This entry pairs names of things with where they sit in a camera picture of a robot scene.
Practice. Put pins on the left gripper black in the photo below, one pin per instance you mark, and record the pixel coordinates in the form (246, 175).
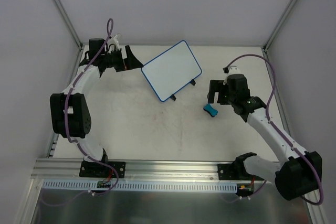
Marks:
(124, 60)

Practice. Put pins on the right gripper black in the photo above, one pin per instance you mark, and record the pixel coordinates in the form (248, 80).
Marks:
(220, 93)

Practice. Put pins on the blue whiteboard eraser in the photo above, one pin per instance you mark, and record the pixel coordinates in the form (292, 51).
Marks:
(210, 110)

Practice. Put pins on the blue framed whiteboard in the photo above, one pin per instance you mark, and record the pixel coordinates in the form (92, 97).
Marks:
(171, 70)

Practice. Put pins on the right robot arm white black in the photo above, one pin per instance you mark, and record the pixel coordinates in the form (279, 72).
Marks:
(298, 171)

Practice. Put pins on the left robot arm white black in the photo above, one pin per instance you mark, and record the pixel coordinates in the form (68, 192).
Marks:
(69, 110)

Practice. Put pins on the whiteboard stand black white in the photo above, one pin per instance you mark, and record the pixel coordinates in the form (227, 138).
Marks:
(173, 97)

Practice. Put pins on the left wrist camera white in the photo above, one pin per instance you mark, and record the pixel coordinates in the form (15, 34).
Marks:
(114, 41)

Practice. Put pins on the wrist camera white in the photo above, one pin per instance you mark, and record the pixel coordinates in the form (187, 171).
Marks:
(114, 41)
(230, 70)

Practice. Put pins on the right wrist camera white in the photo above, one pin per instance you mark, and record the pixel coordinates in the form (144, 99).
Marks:
(230, 70)

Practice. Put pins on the left aluminium frame post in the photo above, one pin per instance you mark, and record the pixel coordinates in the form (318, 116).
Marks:
(64, 16)

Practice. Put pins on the aluminium frame post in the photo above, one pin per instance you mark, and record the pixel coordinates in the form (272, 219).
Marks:
(64, 16)
(283, 17)

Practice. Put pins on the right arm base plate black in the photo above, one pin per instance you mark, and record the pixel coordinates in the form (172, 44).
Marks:
(225, 172)

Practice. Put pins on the aluminium mounting rail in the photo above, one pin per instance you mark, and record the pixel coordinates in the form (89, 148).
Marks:
(137, 170)

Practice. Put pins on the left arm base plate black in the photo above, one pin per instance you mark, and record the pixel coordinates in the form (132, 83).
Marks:
(94, 170)

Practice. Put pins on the right aluminium frame post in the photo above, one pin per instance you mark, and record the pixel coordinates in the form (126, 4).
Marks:
(283, 17)

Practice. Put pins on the white slotted cable duct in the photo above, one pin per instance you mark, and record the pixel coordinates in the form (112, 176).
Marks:
(140, 186)

